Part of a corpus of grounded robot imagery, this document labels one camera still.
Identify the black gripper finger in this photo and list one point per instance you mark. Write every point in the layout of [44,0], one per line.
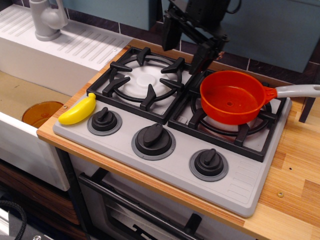
[206,53]
[171,33]

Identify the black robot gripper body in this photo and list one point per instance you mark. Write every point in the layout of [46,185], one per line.
[200,20]

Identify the black left burner grate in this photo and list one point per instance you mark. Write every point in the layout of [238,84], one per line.
[143,85]

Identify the black burner grate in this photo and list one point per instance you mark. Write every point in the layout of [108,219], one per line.
[257,139]
[143,85]

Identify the black right burner grate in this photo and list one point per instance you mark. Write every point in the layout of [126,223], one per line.
[257,139]

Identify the black middle stove knob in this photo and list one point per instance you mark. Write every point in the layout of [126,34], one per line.
[153,143]

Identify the black stove knob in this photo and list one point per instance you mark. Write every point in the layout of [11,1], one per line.
[104,122]
[208,165]
[153,143]

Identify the black right stove knob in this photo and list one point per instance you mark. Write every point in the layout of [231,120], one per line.
[208,165]

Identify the black left stove knob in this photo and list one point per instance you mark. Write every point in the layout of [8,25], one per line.
[104,122]

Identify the black metal stand leg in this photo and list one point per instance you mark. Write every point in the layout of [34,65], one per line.
[308,102]

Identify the yellow toy banana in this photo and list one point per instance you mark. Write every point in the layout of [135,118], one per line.
[79,112]

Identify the grey toy faucet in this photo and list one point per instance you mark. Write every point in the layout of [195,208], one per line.
[48,21]

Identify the grey toy stove top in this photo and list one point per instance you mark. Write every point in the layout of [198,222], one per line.
[239,191]

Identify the white toy sink unit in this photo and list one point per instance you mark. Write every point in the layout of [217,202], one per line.
[34,71]

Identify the orange translucent plate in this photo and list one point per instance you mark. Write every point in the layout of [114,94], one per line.
[39,113]

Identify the orange toy pan grey handle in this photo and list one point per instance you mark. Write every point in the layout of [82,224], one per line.
[235,98]

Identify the oven door with black handle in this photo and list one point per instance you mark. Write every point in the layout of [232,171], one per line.
[132,212]

